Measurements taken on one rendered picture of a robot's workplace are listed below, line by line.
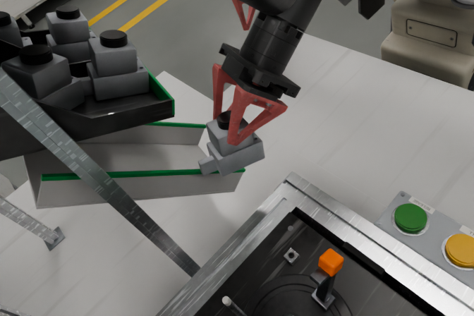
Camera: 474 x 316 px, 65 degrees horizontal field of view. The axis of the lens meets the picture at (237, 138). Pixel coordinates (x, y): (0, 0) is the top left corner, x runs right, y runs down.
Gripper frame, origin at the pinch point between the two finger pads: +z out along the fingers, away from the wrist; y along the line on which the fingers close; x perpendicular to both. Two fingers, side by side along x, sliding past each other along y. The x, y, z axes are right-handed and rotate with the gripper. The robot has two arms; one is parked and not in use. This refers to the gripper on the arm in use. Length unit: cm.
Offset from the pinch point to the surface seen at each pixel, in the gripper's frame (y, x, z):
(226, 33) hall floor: -203, 102, 8
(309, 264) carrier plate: 11.3, 14.2, 11.3
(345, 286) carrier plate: 16.1, 16.1, 10.1
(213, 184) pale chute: -2.7, 4.1, 9.9
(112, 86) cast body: -5.1, -13.6, 0.5
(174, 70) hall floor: -195, 74, 44
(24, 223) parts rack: -26.5, -14.1, 39.9
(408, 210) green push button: 12.9, 23.8, -0.5
